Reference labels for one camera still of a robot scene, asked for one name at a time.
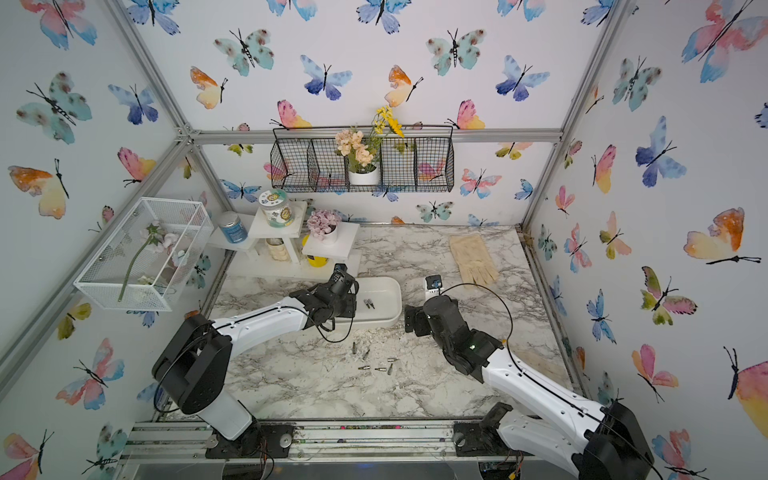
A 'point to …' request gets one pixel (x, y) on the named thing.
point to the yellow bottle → (318, 261)
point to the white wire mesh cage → (148, 260)
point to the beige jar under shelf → (278, 249)
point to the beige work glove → (472, 259)
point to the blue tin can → (232, 227)
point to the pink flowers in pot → (323, 225)
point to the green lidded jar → (277, 207)
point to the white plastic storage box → (378, 301)
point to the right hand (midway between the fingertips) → (424, 301)
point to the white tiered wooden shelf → (252, 260)
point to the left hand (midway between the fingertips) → (354, 299)
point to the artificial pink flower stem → (159, 239)
